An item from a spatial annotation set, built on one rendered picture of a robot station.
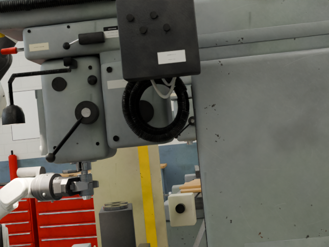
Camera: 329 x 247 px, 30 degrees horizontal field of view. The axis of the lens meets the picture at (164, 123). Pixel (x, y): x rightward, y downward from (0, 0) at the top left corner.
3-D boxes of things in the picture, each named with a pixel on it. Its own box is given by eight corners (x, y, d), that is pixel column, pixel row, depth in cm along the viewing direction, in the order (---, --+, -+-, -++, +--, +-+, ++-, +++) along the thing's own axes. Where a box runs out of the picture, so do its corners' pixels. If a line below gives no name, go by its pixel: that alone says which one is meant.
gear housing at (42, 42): (23, 60, 182) (20, 27, 182) (45, 68, 206) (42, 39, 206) (133, 48, 179) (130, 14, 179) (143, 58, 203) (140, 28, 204)
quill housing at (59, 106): (46, 165, 183) (36, 60, 183) (62, 161, 203) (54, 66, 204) (108, 159, 181) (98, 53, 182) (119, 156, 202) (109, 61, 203)
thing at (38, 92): (40, 155, 191) (34, 89, 192) (43, 155, 195) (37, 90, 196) (53, 154, 191) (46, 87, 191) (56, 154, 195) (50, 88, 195)
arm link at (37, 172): (38, 200, 194) (10, 202, 199) (58, 200, 204) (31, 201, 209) (38, 165, 196) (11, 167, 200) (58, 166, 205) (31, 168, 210)
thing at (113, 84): (106, 149, 179) (98, 61, 180) (119, 147, 204) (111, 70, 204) (170, 143, 178) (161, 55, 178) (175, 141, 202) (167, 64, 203)
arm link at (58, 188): (64, 173, 188) (33, 175, 193) (67, 204, 188) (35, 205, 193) (86, 169, 199) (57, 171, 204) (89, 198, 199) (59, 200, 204)
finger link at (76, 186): (89, 190, 189) (73, 191, 191) (89, 180, 189) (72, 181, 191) (87, 191, 187) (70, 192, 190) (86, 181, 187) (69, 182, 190)
